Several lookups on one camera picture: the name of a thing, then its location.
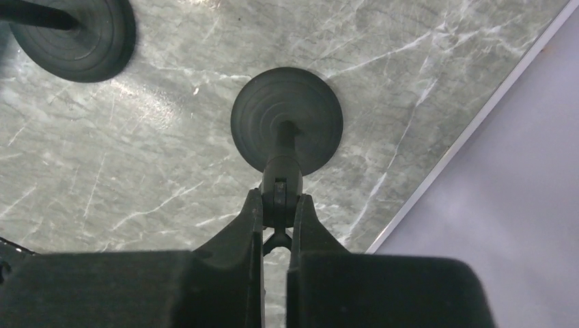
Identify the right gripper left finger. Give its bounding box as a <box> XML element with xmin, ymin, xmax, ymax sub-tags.
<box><xmin>1</xmin><ymin>189</ymin><xmax>264</xmax><ymax>327</ymax></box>

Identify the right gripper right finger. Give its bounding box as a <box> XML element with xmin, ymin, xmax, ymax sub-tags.
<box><xmin>286</xmin><ymin>195</ymin><xmax>495</xmax><ymax>327</ymax></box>

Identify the black round base clip stand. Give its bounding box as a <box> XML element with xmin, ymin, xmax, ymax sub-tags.
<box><xmin>230</xmin><ymin>67</ymin><xmax>345</xmax><ymax>254</ymax></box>

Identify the black round base mic stand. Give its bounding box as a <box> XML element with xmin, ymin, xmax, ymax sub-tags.
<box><xmin>1</xmin><ymin>0</ymin><xmax>137</xmax><ymax>83</ymax></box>

